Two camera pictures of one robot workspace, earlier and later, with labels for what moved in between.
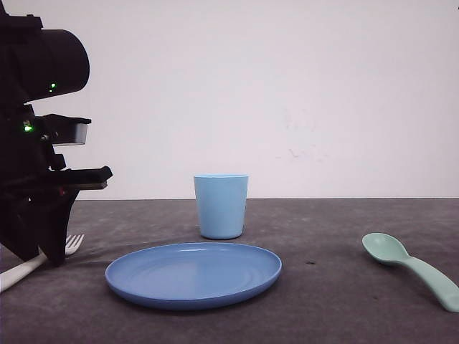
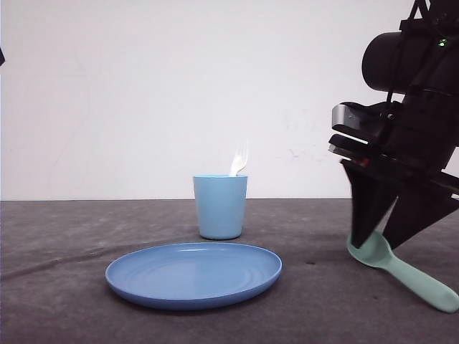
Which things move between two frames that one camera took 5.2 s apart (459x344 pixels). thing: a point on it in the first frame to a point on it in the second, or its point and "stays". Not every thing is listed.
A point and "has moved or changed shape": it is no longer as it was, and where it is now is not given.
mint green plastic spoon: (386, 248) has moved or changed shape
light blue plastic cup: (221, 204) stays
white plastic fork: (7, 278) to (242, 147)
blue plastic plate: (191, 276) stays
